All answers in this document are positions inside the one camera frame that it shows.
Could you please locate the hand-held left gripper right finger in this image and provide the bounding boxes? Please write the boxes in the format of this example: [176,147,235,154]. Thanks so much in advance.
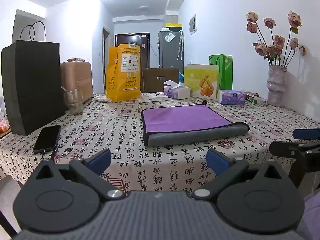
[192,149,288,202]

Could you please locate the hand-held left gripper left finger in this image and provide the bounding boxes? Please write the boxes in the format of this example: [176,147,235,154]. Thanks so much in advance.
[31,149,126,202]

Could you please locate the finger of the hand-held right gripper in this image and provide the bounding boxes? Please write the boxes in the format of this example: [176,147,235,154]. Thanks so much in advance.
[269,140,320,166]
[293,128,320,140]

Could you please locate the purple and grey towel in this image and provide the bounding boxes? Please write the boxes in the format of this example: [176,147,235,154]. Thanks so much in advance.
[141,100,250,147]

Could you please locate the calligraphy printed tablecloth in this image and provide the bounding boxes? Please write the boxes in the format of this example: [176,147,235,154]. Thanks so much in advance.
[0,92,320,198]

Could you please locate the person's purple clothing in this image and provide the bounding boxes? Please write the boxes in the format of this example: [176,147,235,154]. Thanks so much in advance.
[298,187,320,240]

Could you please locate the speckled ceramic vase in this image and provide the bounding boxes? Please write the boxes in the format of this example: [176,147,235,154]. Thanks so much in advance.
[266,64,287,108]

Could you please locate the black smartphone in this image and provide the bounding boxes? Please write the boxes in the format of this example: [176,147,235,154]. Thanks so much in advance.
[33,124,62,154]

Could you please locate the white and green box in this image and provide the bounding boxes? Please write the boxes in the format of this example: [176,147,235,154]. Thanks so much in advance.
[246,98,268,105]

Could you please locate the crumpled white tissue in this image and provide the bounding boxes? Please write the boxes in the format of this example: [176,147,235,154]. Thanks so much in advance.
[92,93,112,103]

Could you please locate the clear drinking glass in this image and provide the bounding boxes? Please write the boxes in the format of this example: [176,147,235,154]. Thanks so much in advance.
[61,86,84,115]

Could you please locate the purple tissue pack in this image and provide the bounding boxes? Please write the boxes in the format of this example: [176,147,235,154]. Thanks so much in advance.
[216,89,247,106]

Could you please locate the purple tissue box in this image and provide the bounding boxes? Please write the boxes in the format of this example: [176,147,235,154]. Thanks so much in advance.
[163,80,191,100]

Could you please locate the white flat box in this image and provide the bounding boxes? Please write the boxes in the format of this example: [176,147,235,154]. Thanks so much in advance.
[136,92,169,103]

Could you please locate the yellow plastic bag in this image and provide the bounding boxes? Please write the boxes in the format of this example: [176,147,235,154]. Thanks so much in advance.
[106,43,142,103]

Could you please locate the yellow-green gift bag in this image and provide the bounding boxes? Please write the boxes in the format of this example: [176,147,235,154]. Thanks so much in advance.
[183,64,221,101]

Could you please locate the green paper bag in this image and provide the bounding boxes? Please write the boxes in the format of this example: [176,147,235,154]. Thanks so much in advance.
[209,54,234,91]

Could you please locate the dried pink roses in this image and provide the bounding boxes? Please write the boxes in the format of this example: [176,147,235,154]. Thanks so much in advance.
[246,10,307,67]

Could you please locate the brown storage box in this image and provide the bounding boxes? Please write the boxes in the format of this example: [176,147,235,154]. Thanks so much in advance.
[142,67,180,94]

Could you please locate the black paper bag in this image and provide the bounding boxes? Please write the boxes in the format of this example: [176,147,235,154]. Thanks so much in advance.
[1,21,66,136]

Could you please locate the plastic bag of oranges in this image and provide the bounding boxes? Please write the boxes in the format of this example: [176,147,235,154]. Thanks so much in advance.
[0,99,12,134]

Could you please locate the grey refrigerator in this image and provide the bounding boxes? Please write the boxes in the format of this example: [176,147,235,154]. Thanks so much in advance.
[158,29,185,69]

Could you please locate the white folded umbrella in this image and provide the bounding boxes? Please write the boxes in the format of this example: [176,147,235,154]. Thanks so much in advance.
[177,30,184,61]

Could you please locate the dark brown door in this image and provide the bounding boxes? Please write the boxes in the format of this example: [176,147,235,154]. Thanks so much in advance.
[115,32,150,68]

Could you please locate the wall picture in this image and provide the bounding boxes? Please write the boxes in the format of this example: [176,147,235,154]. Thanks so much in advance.
[189,13,197,35]

